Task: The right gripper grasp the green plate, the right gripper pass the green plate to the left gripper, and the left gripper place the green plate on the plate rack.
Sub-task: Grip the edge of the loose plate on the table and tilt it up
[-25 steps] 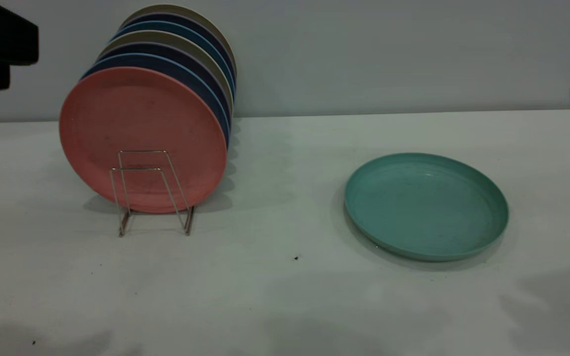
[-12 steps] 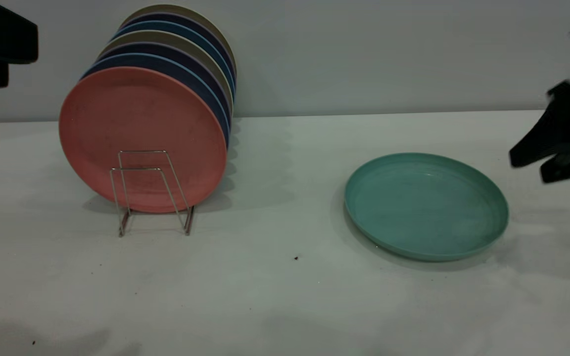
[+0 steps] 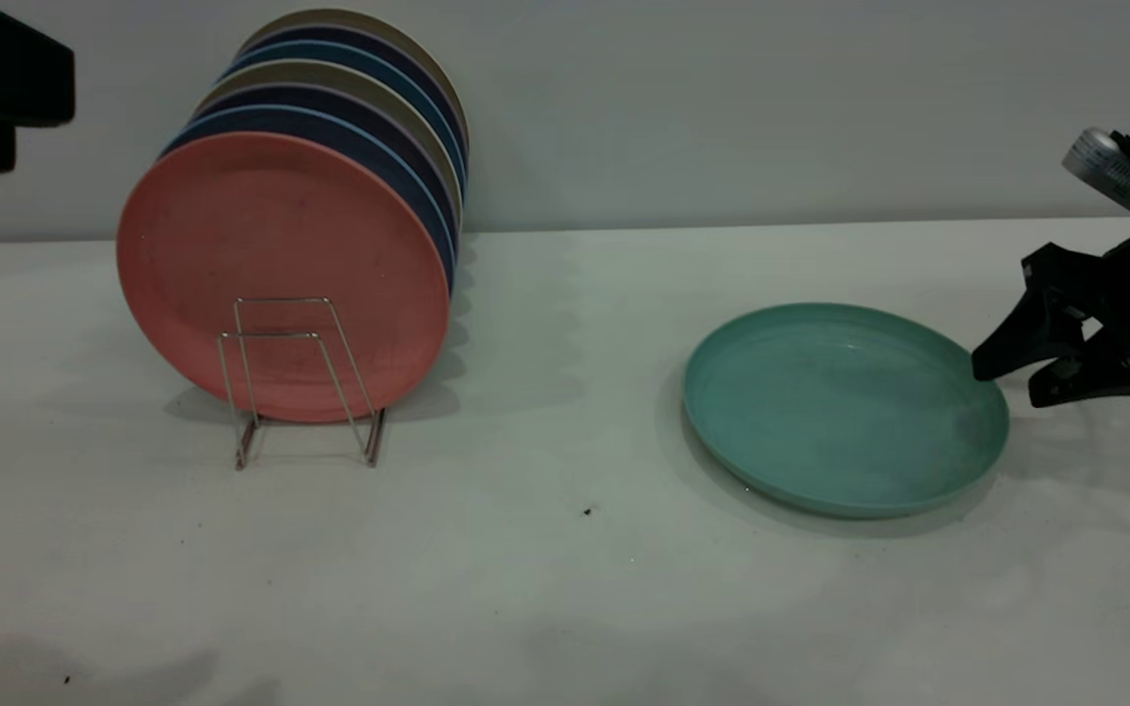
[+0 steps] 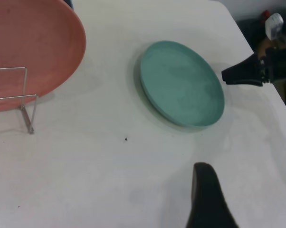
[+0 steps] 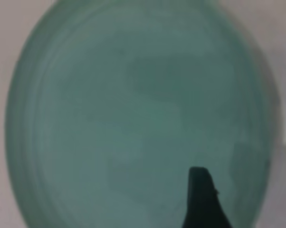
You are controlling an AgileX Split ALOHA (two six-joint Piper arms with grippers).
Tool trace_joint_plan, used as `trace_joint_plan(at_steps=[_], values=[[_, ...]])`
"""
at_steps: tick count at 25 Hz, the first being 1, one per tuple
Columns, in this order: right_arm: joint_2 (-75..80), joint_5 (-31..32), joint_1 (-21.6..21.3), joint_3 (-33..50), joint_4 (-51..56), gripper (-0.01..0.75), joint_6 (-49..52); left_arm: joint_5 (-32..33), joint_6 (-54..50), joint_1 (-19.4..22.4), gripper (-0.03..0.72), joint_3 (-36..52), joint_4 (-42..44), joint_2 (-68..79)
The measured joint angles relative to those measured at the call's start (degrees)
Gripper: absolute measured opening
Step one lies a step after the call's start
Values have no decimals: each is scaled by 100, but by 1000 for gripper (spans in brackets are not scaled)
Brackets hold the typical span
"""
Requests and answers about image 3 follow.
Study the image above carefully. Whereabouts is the dark purple plate lavender rim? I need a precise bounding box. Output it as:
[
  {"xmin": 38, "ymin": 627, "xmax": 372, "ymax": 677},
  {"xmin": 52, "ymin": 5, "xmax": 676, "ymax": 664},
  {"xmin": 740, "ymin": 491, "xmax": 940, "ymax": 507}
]
[
  {"xmin": 236, "ymin": 26, "xmax": 470, "ymax": 168},
  {"xmin": 194, "ymin": 83, "xmax": 463, "ymax": 246}
]

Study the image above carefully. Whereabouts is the metal wire plate rack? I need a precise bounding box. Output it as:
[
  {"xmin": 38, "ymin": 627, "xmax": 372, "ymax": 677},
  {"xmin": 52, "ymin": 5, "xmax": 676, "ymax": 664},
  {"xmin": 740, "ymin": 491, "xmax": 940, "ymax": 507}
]
[{"xmin": 219, "ymin": 298, "xmax": 387, "ymax": 471}]

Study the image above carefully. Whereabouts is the teal blue plastic plate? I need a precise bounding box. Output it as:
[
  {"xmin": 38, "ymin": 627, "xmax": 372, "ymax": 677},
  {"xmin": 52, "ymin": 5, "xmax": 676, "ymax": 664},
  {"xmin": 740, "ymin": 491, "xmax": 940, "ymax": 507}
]
[{"xmin": 222, "ymin": 41, "xmax": 468, "ymax": 197}]

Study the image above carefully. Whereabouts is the navy plate light blue rim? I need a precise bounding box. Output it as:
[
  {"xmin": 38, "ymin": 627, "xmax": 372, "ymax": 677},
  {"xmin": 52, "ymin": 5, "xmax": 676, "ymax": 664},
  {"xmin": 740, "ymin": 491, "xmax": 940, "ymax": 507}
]
[{"xmin": 161, "ymin": 106, "xmax": 458, "ymax": 295}]

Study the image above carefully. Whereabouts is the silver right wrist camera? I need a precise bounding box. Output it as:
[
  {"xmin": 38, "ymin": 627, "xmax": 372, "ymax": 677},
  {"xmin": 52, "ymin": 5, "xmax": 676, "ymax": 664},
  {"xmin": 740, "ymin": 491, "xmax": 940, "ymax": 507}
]
[{"xmin": 1062, "ymin": 127, "xmax": 1130, "ymax": 228}]

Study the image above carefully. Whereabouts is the pink plastic plate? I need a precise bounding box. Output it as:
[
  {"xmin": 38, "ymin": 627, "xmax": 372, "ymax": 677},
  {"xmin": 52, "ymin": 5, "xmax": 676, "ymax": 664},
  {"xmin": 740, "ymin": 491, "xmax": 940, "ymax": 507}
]
[{"xmin": 117, "ymin": 132, "xmax": 452, "ymax": 425}]

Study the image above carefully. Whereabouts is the beige plastic plate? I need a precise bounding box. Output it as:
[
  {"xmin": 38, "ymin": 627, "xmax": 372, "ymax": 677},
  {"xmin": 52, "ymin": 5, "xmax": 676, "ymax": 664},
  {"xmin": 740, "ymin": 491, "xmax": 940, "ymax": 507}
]
[
  {"xmin": 236, "ymin": 10, "xmax": 471, "ymax": 148},
  {"xmin": 196, "ymin": 61, "xmax": 465, "ymax": 227}
]

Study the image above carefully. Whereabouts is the green plastic plate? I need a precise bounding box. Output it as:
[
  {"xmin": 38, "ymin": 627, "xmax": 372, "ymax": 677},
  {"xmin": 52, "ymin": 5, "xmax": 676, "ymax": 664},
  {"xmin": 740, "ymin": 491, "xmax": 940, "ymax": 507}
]
[{"xmin": 682, "ymin": 303, "xmax": 1009, "ymax": 520}]

